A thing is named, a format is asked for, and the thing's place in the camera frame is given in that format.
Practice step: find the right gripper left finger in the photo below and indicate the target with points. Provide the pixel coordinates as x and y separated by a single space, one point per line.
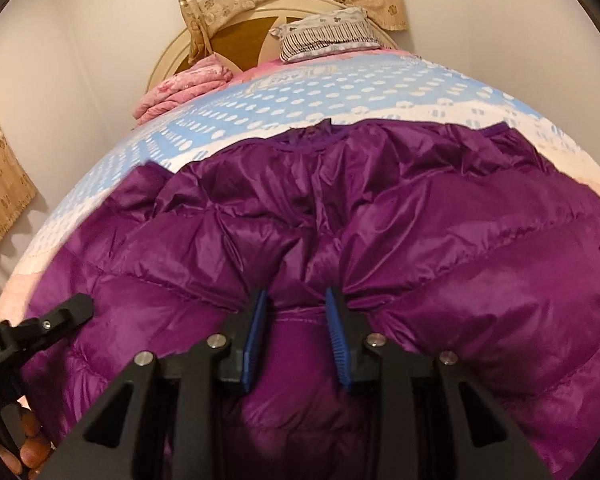
161 418

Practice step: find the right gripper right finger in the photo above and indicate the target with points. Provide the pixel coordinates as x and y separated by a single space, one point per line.
429 419

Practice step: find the purple down jacket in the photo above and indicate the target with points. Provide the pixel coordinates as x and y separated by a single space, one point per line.
448 239

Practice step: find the person's left hand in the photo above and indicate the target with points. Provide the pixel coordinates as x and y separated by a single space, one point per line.
35 451

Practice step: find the colourful polka dot bedspread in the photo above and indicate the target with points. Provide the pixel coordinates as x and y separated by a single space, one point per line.
275 97

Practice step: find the pink folded quilt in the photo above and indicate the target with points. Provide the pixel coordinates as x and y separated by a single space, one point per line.
205 76

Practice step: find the beige wooden headboard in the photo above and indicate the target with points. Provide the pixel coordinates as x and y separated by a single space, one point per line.
245 41

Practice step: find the striped grey pillow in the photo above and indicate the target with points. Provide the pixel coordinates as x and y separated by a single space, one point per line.
319 35

